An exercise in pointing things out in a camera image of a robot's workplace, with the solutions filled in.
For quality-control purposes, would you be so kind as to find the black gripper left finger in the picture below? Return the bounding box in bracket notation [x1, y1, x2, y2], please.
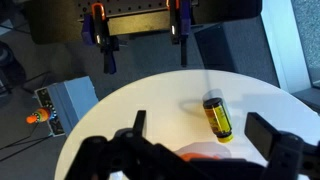
[132, 109, 148, 138]

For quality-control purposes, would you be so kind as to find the pale window pillar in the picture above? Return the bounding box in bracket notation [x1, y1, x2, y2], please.
[260, 0, 313, 94]

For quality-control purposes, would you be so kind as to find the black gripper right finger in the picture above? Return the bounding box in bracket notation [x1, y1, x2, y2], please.
[244, 112, 285, 163]

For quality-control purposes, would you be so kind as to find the orange black bar clamp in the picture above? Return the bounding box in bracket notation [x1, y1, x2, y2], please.
[165, 0, 193, 68]
[81, 2, 120, 75]

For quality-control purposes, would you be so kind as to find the colourful striped toy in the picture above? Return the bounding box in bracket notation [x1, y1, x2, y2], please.
[25, 107, 53, 125]

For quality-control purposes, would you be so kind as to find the yellow and brown bottle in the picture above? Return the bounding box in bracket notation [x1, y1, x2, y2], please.
[202, 97, 235, 144]

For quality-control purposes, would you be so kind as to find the orange plastic bag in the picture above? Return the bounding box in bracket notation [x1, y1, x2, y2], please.
[174, 141, 233, 163]

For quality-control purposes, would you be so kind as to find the black bulky object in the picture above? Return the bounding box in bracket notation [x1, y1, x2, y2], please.
[26, 0, 84, 45]

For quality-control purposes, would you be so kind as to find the black floor cable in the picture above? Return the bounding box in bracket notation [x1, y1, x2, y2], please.
[0, 124, 54, 163]

